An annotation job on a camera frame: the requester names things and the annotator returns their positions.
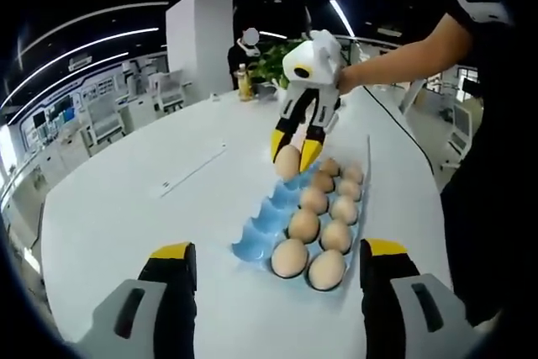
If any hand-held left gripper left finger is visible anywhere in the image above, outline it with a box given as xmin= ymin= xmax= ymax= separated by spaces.
xmin=77 ymin=240 xmax=198 ymax=359

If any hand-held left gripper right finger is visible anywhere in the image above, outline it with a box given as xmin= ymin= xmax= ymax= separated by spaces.
xmin=359 ymin=237 xmax=484 ymax=359

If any brown egg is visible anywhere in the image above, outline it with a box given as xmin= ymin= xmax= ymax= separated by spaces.
xmin=273 ymin=144 xmax=302 ymax=180

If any group of brown eggs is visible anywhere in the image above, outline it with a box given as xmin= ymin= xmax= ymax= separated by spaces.
xmin=270 ymin=157 xmax=365 ymax=293

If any blue egg tray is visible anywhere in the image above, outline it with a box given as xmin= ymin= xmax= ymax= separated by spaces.
xmin=229 ymin=156 xmax=371 ymax=295

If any person's right hand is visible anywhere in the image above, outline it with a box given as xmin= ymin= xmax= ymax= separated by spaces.
xmin=335 ymin=64 xmax=367 ymax=96

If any green potted plant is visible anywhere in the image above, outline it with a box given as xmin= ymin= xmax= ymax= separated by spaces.
xmin=250 ymin=41 xmax=303 ymax=87

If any ceiling light bar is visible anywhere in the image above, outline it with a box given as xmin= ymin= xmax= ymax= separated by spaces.
xmin=329 ymin=0 xmax=356 ymax=39

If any yellow drink bottle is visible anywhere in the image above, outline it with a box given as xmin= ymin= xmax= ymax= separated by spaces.
xmin=237 ymin=62 xmax=254 ymax=103

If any white table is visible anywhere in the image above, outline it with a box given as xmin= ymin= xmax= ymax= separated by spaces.
xmin=40 ymin=85 xmax=453 ymax=346

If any white square pillar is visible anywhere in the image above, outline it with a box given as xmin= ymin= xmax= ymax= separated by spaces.
xmin=165 ymin=0 xmax=235 ymax=95

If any person's black shirt torso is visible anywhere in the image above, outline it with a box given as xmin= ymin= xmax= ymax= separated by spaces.
xmin=439 ymin=9 xmax=538 ymax=326

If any ceiling air conditioner unit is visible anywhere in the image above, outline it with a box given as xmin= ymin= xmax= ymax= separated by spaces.
xmin=66 ymin=55 xmax=94 ymax=72

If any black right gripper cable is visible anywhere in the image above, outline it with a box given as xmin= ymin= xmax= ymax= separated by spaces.
xmin=361 ymin=86 xmax=436 ymax=175

